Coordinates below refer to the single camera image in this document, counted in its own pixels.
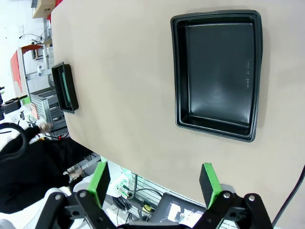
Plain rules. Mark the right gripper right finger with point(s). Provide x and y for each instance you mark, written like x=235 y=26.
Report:
x=209 y=183

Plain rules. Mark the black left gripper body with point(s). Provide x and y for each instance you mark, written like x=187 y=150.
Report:
x=12 y=106

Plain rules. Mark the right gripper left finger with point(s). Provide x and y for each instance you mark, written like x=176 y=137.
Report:
x=100 y=183

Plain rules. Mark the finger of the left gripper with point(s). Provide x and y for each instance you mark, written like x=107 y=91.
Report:
x=26 y=100

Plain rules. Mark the green circuit board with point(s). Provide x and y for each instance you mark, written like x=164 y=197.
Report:
x=65 y=88

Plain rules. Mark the black plastic ESD tray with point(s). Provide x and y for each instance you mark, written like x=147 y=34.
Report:
x=214 y=71
x=72 y=95

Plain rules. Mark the black-clothed person right hand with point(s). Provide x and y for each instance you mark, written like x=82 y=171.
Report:
x=74 y=173

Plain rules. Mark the black-clothed person left hand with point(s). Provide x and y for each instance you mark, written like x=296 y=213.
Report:
x=44 y=126

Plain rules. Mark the white power strip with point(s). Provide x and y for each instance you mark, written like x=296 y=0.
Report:
x=119 y=182

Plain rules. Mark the red fabric panel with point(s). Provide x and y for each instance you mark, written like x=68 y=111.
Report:
x=16 y=66

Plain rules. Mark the black tablet screen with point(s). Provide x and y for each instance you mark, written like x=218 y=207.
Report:
x=176 y=210

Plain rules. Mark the person in black clothes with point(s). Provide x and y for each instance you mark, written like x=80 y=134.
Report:
x=35 y=171

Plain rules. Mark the brown cardboard box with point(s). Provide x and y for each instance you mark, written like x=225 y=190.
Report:
x=44 y=8

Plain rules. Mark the grey aluminium frame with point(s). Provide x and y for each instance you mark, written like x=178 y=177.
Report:
x=47 y=109

